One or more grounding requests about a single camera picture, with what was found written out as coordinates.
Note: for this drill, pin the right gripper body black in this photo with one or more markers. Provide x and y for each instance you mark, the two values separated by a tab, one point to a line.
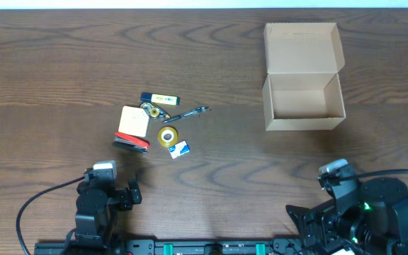
312	219

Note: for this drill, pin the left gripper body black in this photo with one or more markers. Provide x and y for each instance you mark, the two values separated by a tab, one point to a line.
125	197

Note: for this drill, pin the cream sticky note pad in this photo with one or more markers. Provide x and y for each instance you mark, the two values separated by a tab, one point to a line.
133	121

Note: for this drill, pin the correction tape dispenser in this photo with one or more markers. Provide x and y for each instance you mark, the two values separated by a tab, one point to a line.
153	110

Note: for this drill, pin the black ballpoint pen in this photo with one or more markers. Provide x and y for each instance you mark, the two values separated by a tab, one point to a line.
195	111

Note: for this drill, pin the cardboard box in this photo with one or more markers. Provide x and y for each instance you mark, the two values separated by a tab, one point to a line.
302	90

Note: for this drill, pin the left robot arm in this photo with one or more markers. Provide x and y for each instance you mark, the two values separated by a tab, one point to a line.
95	228

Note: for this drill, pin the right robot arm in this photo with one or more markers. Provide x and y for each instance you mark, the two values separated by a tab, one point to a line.
362	217

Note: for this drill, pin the red black stapler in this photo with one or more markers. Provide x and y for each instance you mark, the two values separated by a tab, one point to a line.
130	142

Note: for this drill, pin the green clamp right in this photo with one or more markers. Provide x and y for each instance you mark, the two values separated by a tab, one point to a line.
260	249

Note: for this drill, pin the green clamp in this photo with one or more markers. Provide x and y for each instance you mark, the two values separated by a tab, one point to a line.
168	249
260	249

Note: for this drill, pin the green clamp left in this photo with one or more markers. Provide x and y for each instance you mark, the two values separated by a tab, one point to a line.
168	249

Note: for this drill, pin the blue white staples box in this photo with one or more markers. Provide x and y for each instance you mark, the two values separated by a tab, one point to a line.
179	149

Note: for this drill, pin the yellow adhesive tape roll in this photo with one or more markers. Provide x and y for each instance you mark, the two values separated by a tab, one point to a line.
167	136

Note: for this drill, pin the yellow highlighter marker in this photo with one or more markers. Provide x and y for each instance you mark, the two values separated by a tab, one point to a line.
160	98

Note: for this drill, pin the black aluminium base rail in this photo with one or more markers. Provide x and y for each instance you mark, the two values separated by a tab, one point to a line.
150	247

